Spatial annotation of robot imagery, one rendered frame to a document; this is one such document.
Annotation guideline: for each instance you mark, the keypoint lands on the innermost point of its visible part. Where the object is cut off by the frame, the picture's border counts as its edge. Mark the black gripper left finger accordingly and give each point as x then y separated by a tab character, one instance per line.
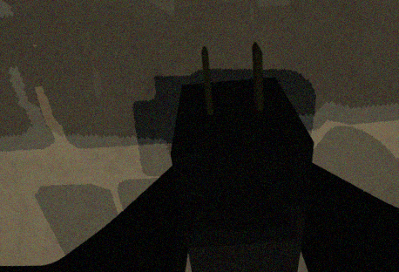
148	236

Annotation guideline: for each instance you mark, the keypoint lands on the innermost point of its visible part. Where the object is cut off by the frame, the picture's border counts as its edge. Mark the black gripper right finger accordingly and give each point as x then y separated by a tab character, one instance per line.
346	229

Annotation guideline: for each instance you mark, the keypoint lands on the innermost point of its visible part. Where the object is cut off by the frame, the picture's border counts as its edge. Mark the black two-prong plug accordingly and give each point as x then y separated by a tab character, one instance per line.
241	159

